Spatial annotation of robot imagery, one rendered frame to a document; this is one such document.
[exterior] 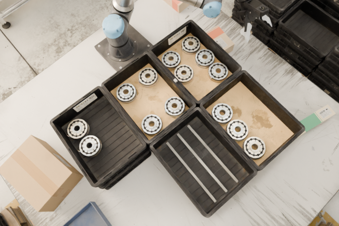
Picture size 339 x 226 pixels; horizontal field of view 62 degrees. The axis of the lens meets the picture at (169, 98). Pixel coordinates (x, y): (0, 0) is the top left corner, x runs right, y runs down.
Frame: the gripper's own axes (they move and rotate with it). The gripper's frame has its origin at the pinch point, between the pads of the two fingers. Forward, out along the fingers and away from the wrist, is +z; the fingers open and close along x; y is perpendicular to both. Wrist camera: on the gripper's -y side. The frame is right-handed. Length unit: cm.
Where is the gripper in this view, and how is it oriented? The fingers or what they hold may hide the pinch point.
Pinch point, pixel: (260, 35)
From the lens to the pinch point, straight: 141.9
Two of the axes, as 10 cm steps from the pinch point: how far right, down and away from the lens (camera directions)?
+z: 4.3, 7.9, 4.3
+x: -8.2, 5.4, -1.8
